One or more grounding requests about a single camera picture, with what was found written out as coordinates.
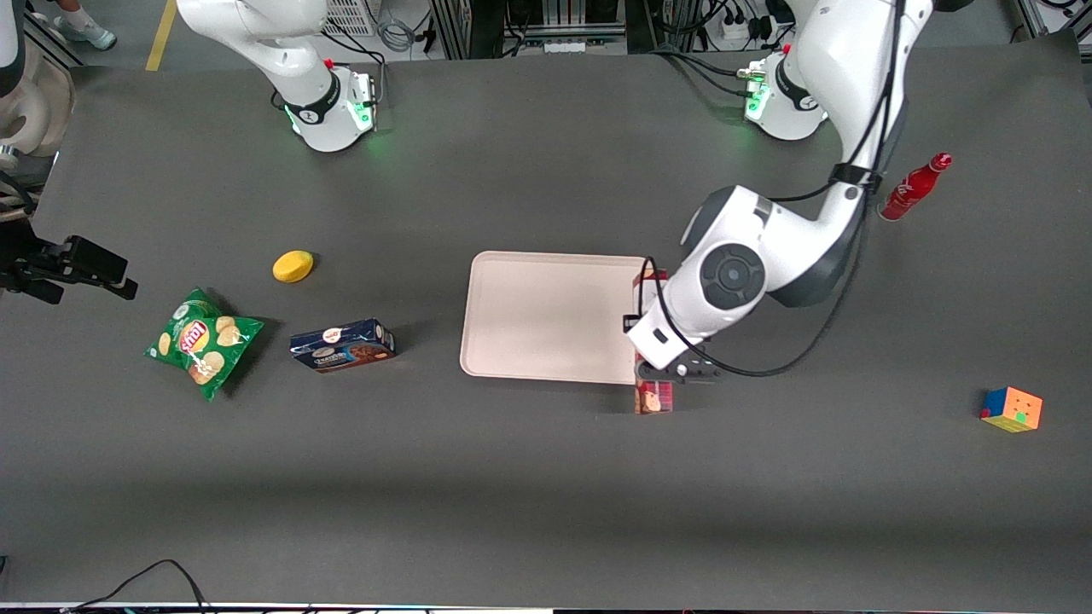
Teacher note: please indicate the red soda bottle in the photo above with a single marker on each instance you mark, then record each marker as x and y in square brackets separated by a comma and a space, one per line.
[909, 192]

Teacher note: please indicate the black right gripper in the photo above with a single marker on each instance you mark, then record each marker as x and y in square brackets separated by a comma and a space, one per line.
[41, 263]

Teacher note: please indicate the white rectangular plastic tray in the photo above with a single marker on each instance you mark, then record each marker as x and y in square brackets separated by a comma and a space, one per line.
[546, 315]

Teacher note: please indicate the white perforated basket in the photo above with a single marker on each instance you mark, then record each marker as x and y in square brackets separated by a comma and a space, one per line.
[351, 15]

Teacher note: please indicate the colourful Rubik's cube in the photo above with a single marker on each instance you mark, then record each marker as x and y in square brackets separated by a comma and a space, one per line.
[1011, 409]

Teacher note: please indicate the white sneaker shoe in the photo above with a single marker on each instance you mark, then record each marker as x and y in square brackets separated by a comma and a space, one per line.
[90, 34]

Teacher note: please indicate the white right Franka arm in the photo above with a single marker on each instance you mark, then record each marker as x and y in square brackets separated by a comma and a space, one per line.
[316, 94]

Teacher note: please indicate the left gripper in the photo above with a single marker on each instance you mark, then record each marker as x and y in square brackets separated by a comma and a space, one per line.
[629, 321]

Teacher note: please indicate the yellow lemon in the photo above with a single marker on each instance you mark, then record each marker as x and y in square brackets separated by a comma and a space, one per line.
[293, 266]

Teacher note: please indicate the green Lay's chips bag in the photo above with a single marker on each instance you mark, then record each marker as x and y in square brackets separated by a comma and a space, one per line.
[200, 345]

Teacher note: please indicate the aluminium profile frame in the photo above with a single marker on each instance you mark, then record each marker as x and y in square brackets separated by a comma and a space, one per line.
[1054, 13]

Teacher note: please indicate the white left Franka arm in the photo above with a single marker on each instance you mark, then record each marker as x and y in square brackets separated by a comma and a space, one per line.
[768, 256]

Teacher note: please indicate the dark blue cookie box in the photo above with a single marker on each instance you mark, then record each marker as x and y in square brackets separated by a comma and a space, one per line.
[341, 345]

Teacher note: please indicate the red cookie box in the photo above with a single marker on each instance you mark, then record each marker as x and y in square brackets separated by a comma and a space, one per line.
[654, 399]

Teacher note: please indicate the white power strip with plugs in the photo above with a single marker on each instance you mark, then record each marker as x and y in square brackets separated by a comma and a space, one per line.
[744, 26]

